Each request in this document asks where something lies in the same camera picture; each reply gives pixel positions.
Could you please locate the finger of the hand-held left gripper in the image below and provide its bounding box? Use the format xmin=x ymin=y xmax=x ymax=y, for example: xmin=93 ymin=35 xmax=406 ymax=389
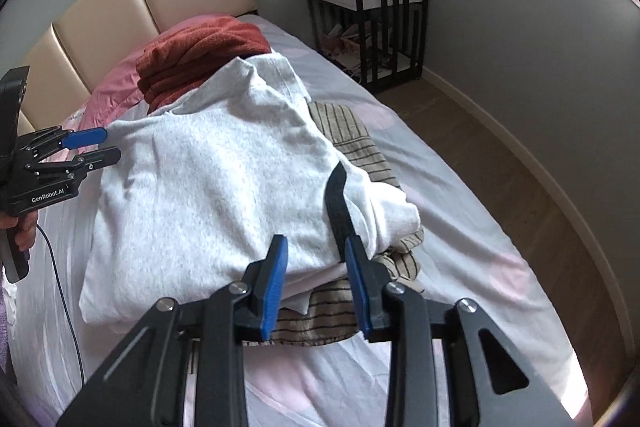
xmin=25 ymin=146 xmax=122 ymax=180
xmin=19 ymin=127 xmax=108 ymax=158

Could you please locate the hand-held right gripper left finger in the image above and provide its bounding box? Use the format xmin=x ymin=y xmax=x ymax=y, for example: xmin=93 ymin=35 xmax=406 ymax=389
xmin=56 ymin=234 xmax=290 ymax=427

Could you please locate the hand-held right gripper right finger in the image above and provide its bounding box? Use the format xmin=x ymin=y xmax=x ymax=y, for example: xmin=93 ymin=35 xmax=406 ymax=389
xmin=344 ymin=236 xmax=581 ymax=427

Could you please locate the grey shirt with black collar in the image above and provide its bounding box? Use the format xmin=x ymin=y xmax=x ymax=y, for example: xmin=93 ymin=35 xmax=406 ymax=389
xmin=79 ymin=57 xmax=421 ymax=327

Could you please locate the person's left hand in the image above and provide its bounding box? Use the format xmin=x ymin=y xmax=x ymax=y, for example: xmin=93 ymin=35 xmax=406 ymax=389
xmin=0 ymin=209 xmax=41 ymax=254

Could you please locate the salmon pink pillow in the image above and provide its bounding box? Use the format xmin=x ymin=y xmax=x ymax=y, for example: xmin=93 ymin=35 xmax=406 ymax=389
xmin=75 ymin=13 xmax=236 ymax=148

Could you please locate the red towel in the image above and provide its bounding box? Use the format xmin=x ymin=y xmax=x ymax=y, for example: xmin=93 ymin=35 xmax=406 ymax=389
xmin=136 ymin=16 xmax=273 ymax=112

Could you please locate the brown striped garment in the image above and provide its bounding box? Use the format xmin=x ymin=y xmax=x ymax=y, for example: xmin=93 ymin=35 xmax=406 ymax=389
xmin=270 ymin=101 xmax=426 ymax=347

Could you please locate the black cable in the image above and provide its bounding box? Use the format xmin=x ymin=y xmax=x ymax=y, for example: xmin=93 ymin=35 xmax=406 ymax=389
xmin=37 ymin=224 xmax=86 ymax=380

